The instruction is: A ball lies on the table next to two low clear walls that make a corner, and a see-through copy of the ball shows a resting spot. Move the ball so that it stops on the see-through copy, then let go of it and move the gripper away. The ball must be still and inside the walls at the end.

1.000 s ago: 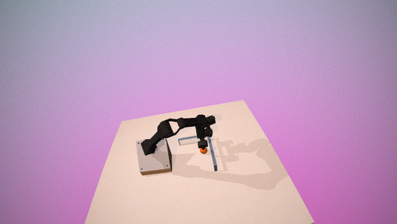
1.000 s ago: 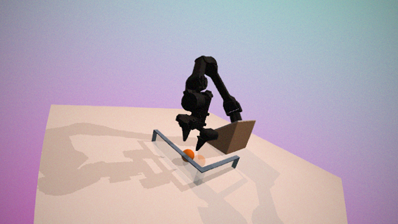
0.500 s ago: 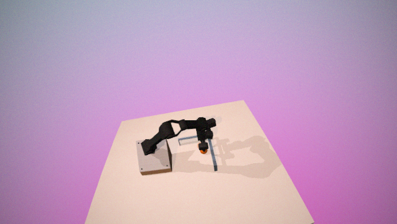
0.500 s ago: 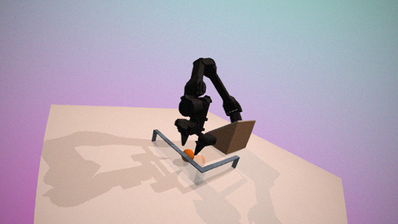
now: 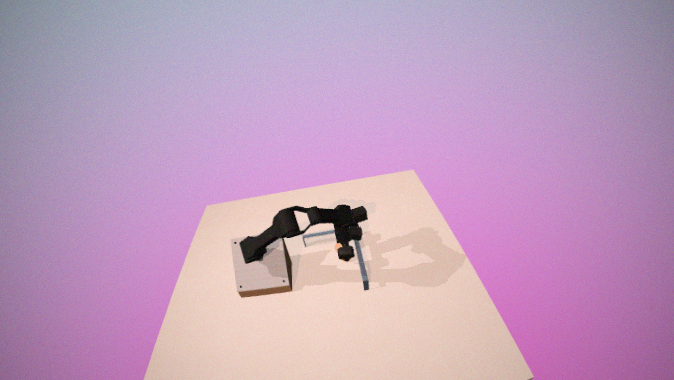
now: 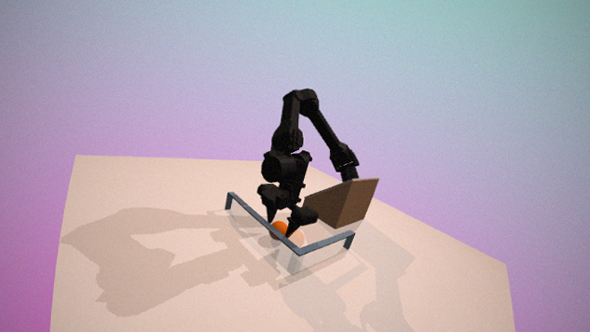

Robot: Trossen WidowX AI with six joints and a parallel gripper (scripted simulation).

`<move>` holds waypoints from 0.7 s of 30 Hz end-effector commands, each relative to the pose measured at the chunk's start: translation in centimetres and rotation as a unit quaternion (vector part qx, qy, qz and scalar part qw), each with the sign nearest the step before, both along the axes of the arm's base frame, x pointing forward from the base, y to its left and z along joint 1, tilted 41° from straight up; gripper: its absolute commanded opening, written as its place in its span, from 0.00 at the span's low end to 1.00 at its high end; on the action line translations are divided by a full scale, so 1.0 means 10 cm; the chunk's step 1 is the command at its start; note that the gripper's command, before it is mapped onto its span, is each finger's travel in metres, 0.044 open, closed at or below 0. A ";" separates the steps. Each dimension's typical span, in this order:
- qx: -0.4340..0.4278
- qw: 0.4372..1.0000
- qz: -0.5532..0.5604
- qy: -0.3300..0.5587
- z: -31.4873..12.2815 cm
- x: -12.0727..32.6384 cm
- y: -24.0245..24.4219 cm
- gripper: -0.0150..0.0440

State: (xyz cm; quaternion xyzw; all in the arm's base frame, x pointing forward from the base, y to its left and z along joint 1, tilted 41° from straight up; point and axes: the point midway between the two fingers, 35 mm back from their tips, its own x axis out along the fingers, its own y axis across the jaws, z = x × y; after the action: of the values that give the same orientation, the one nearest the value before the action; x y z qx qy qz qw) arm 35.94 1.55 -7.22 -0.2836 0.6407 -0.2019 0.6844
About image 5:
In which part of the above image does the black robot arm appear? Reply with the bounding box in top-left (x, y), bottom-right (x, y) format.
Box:
top-left (239, 204), bottom-right (368, 264)

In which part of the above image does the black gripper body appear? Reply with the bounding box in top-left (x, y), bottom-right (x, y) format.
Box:
top-left (334, 228), bottom-right (355, 260)

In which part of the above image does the clear l-shaped low wall with grey top edge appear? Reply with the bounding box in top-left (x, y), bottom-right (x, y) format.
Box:
top-left (304, 234), bottom-right (337, 248)

